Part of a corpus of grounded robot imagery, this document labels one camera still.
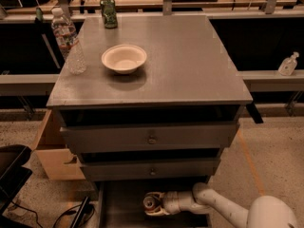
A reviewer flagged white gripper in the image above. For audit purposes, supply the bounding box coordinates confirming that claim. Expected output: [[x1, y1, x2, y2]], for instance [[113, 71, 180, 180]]
[[144, 191, 183, 217]]

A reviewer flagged red coke can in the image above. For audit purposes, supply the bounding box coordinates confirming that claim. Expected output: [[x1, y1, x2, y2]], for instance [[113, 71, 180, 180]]
[[142, 196, 162, 212]]

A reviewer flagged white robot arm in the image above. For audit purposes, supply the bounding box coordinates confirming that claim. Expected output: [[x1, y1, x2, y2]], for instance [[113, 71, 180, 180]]
[[142, 182, 299, 228]]

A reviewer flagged grey open bottom drawer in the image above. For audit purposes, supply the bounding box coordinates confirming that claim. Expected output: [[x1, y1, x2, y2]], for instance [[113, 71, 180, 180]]
[[97, 178, 212, 228]]

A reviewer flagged grey middle drawer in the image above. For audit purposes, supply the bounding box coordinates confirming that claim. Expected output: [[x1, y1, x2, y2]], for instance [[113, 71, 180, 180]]
[[81, 159, 220, 181]]

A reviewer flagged grey drawer cabinet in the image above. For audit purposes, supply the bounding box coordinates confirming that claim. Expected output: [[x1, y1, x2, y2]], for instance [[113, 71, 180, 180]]
[[46, 14, 254, 228]]

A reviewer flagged grey top drawer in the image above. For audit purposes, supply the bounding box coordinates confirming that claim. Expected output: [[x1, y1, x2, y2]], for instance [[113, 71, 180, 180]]
[[61, 123, 239, 153]]

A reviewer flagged green soda can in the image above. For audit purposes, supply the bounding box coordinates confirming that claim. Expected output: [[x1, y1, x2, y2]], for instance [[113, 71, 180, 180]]
[[100, 0, 118, 29]]

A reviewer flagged light wooden box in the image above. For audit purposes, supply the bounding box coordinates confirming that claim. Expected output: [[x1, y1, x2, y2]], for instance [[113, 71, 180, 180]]
[[32, 110, 85, 181]]

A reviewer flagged black chair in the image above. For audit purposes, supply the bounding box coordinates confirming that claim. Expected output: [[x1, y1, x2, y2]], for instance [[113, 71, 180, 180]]
[[0, 144, 32, 228]]

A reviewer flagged white paper bowl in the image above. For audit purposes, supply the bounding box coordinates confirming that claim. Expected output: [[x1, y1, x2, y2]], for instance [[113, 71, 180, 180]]
[[101, 45, 147, 74]]

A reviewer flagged hand sanitizer bottle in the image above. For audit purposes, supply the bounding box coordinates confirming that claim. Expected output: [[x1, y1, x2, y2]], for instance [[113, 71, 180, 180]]
[[278, 51, 299, 76]]

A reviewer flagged clear plastic water bottle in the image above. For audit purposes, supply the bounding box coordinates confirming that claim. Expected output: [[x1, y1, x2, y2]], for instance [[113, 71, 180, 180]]
[[51, 8, 86, 75]]

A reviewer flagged black floor cable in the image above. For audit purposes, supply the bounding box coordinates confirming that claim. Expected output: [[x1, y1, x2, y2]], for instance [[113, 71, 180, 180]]
[[9, 196, 96, 228]]

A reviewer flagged grey metal shelf rail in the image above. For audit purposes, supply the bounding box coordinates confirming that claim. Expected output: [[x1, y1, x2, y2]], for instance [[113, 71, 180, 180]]
[[0, 74, 59, 96]]

